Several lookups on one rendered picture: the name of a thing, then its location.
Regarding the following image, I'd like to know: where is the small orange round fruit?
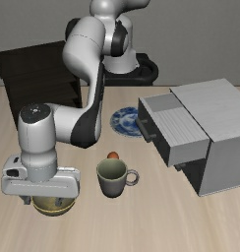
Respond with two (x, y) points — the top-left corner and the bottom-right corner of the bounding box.
(106, 151), (120, 160)

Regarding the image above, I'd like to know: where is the olive yellow bowl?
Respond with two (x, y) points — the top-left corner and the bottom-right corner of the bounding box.
(30, 196), (76, 218)

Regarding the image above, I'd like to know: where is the grey cabinet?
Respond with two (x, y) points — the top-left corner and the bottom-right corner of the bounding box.
(169, 78), (240, 198)

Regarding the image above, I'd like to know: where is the grey green mug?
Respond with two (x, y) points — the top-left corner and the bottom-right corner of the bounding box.
(95, 157), (141, 199)

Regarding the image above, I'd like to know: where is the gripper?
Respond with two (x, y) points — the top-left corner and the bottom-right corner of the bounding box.
(1, 155), (82, 208)

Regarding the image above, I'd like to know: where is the grey cabinet drawer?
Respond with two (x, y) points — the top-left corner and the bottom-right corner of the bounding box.
(137, 93), (211, 168)

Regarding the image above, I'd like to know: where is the blue white patterned plate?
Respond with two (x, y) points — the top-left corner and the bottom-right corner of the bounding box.
(109, 106), (146, 139)

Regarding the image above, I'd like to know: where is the dark slatted rack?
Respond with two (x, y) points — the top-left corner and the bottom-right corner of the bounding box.
(0, 39), (84, 130)

